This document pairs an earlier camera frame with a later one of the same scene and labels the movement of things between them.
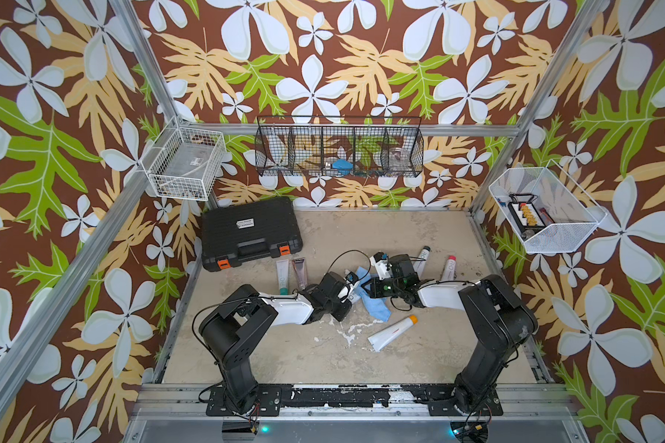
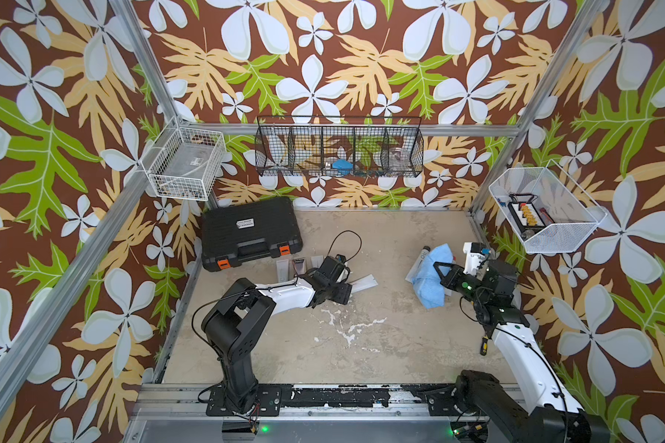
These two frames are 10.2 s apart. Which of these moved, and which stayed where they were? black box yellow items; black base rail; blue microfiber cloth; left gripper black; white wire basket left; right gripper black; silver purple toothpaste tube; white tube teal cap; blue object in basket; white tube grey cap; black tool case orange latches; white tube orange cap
Moved: right gripper black; white tube orange cap; blue microfiber cloth; left gripper black
Stayed: white wire basket left; black base rail; white tube grey cap; silver purple toothpaste tube; blue object in basket; black tool case orange latches; white tube teal cap; black box yellow items
